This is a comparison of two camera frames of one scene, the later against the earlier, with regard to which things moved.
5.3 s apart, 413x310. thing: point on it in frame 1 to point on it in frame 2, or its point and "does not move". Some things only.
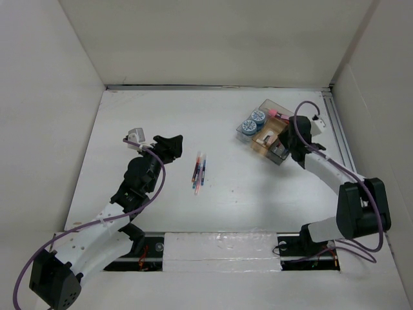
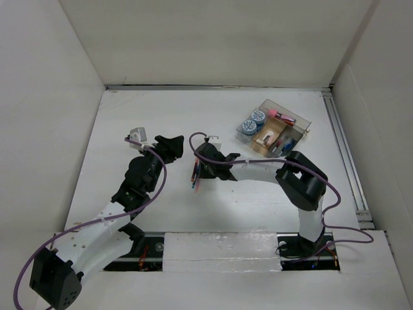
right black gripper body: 286,139 to 206,171
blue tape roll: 249,127 does not move
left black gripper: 169,149 does not move
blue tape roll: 258,116 does not move
